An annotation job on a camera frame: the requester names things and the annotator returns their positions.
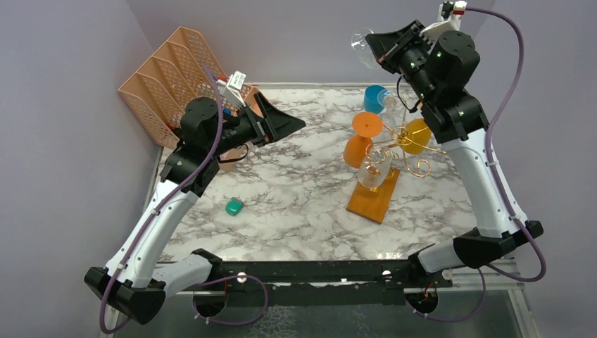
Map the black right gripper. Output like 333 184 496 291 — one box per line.
365 20 438 106

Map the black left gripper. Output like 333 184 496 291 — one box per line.
208 92 306 158

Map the clear tumbler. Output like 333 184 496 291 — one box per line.
351 28 379 69
358 144 394 189

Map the blue plastic wine glass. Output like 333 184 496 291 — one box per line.
363 84 387 114

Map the orange plastic wine glass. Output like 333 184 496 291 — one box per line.
343 111 384 168

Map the gold wire glass rack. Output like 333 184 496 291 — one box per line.
372 96 444 177

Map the yellow plastic wine glass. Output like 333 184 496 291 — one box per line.
397 118 432 155

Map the wooden rack base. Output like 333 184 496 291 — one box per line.
346 167 401 224

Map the clear wine glass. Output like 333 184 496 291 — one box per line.
377 89 404 138

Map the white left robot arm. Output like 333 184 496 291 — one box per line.
84 93 306 325

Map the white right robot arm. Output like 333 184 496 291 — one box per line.
365 21 543 287

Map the green small box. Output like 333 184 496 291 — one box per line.
225 198 244 216

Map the peach plastic file organizer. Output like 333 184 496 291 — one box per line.
118 27 231 150

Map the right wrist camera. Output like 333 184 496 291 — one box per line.
419 1 467 44

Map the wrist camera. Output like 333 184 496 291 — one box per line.
419 1 467 44
216 70 248 109

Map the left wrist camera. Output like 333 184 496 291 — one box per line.
216 70 248 109

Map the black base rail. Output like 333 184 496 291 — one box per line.
186 259 453 308

